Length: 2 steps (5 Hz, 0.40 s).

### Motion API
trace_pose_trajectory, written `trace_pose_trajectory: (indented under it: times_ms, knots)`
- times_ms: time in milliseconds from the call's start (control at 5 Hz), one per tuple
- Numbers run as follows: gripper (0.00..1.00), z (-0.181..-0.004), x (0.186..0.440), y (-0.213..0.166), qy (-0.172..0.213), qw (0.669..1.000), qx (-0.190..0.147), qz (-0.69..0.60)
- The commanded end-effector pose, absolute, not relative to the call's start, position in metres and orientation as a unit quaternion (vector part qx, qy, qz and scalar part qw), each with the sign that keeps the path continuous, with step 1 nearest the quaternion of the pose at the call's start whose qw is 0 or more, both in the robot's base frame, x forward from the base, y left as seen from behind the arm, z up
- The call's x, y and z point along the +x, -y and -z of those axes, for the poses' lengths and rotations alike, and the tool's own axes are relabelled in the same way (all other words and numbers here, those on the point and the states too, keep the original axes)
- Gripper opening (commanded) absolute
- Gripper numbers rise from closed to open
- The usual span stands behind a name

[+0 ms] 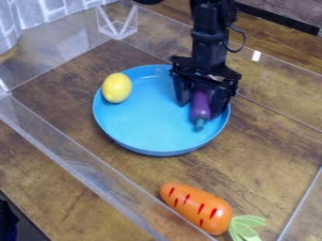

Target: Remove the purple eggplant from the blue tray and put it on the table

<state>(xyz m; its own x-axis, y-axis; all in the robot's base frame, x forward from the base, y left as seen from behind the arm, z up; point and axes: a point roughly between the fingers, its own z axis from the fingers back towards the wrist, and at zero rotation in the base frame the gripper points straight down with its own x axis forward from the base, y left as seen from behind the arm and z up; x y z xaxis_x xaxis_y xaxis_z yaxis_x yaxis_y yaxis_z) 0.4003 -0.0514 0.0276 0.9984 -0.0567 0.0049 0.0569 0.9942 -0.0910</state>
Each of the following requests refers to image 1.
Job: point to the clear acrylic corner bracket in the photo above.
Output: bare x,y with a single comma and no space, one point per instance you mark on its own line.
112,28

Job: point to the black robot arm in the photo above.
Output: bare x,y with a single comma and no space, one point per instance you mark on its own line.
212,17

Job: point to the yellow toy lemon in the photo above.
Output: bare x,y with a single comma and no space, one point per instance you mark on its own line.
116,87

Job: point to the orange toy carrot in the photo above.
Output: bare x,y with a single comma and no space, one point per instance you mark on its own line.
208,212

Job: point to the purple toy eggplant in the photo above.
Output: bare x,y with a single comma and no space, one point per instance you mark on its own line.
200,113

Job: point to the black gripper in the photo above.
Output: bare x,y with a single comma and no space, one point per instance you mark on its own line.
204,70

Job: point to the clear acrylic enclosure wall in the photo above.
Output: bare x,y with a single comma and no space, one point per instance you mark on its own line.
88,191

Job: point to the blue round tray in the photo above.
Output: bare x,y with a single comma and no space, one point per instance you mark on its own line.
148,124

